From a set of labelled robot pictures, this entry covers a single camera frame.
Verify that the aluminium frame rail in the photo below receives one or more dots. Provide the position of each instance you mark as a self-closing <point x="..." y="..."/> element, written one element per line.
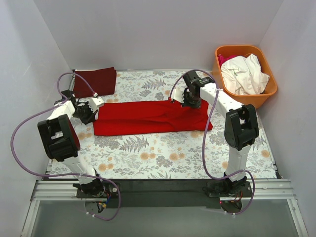
<point x="61" y="190"/>

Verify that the pink garment in basket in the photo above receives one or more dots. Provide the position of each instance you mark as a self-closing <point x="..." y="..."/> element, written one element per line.
<point x="222" y="59"/>

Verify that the cream white t shirt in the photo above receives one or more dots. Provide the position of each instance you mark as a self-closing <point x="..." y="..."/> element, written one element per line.
<point x="244" y="76"/>

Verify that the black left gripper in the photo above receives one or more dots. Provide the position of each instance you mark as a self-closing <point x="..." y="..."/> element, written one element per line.
<point x="88" y="116"/>

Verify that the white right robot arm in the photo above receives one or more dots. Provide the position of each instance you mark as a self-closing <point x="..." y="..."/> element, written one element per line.
<point x="240" y="132"/>

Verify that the folded dark red t shirt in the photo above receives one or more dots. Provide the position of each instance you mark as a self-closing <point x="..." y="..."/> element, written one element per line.
<point x="102" y="81"/>

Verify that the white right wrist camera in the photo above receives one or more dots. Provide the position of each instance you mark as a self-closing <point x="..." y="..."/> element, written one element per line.
<point x="177" y="95"/>

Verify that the orange plastic basket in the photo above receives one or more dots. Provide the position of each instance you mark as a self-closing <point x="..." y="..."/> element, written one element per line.
<point x="245" y="50"/>

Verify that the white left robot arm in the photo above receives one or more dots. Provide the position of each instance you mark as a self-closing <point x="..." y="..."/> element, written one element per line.
<point x="61" y="142"/>

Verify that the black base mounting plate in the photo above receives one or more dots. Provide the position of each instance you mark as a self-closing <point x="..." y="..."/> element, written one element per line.
<point x="169" y="192"/>

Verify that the floral patterned table mat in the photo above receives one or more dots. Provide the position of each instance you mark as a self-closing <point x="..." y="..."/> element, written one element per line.
<point x="177" y="155"/>

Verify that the bright red t shirt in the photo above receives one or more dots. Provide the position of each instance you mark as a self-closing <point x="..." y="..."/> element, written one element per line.
<point x="144" y="117"/>

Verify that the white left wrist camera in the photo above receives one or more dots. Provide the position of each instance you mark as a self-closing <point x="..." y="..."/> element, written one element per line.
<point x="95" y="103"/>

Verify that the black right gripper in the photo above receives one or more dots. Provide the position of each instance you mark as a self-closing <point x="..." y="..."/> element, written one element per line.
<point x="191" y="102"/>

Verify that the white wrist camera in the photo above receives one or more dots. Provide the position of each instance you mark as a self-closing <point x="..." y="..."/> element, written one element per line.
<point x="177" y="95"/>
<point x="95" y="103"/>

